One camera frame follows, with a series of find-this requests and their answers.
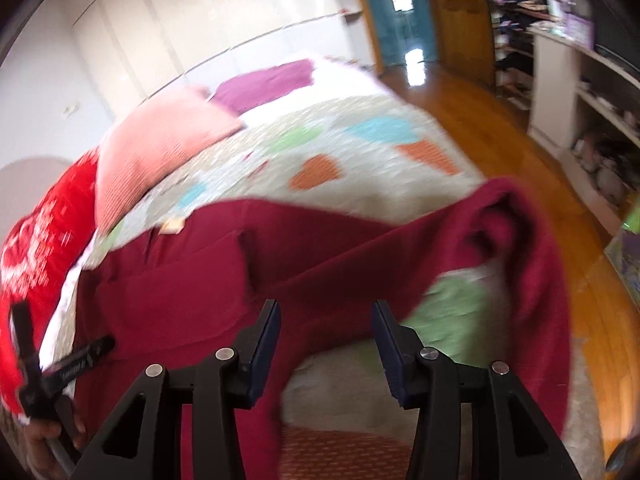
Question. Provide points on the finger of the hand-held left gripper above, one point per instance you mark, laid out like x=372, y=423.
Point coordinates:
x=95, y=352

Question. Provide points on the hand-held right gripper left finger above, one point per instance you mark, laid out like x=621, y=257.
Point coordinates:
x=267, y=347

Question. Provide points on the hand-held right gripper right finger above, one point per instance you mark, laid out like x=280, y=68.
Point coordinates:
x=385, y=352

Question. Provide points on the maroon pants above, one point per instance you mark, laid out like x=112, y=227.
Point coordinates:
x=325, y=250

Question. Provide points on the person's left hand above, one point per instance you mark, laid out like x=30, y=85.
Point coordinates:
x=42, y=442

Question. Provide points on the red patterned blanket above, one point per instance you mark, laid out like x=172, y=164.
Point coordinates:
x=40, y=240

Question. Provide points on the white quilt with coloured patches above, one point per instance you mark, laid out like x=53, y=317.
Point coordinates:
x=350, y=175

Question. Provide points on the beige rounded headboard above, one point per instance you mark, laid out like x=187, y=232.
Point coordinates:
x=25, y=185

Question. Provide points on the pink pillow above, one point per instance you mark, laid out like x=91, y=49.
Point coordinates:
x=150, y=160

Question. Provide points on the colourful printed box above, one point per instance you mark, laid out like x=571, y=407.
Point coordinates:
x=625, y=260

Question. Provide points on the purple pillow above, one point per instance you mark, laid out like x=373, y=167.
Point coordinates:
x=265, y=85

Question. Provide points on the white shelf unit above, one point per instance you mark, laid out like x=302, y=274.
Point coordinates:
x=555, y=90

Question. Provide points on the blue door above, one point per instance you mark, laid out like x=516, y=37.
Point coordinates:
x=380, y=20

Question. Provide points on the glossy white wardrobe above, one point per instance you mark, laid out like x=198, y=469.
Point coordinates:
x=225, y=10

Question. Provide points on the wooden door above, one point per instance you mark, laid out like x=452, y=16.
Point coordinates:
x=462, y=20

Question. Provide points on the white wall switch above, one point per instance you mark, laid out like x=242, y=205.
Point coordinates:
x=72, y=108

